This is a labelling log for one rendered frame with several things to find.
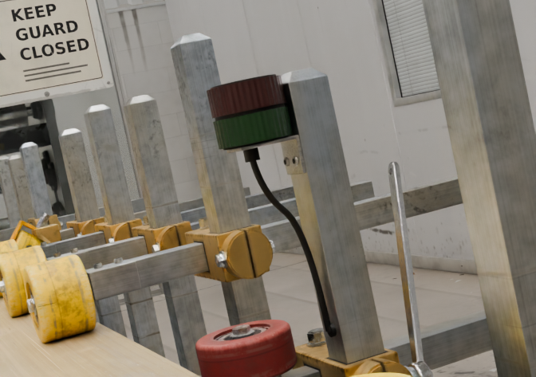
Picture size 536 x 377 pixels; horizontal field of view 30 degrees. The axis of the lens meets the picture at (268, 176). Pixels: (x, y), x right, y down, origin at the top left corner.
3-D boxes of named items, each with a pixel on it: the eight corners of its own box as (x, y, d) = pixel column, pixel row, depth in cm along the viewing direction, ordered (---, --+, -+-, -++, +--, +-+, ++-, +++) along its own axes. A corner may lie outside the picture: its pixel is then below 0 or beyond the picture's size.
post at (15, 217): (46, 328, 271) (7, 155, 269) (49, 329, 268) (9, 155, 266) (33, 331, 270) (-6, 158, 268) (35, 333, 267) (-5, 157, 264)
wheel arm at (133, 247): (365, 202, 145) (360, 177, 145) (377, 202, 141) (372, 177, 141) (21, 289, 127) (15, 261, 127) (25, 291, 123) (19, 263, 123)
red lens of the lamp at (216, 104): (269, 107, 83) (264, 80, 83) (298, 100, 77) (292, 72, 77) (202, 120, 81) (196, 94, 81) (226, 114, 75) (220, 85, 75)
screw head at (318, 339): (324, 338, 90) (321, 325, 90) (334, 341, 88) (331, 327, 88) (303, 344, 89) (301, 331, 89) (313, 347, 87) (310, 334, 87)
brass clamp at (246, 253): (238, 264, 114) (229, 221, 114) (283, 271, 102) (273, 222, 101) (187, 277, 112) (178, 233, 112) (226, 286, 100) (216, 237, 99)
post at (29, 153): (80, 350, 225) (33, 141, 222) (84, 352, 222) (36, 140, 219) (65, 355, 224) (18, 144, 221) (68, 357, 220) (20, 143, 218)
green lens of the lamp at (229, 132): (276, 136, 83) (270, 110, 83) (305, 131, 77) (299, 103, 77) (209, 151, 81) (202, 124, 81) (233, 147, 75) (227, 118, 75)
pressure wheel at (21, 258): (36, 233, 127) (52, 268, 121) (42, 282, 131) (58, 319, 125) (-12, 244, 125) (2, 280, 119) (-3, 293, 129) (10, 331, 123)
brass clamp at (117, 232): (133, 247, 161) (127, 216, 161) (155, 250, 148) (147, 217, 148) (96, 256, 159) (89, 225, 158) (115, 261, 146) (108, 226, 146)
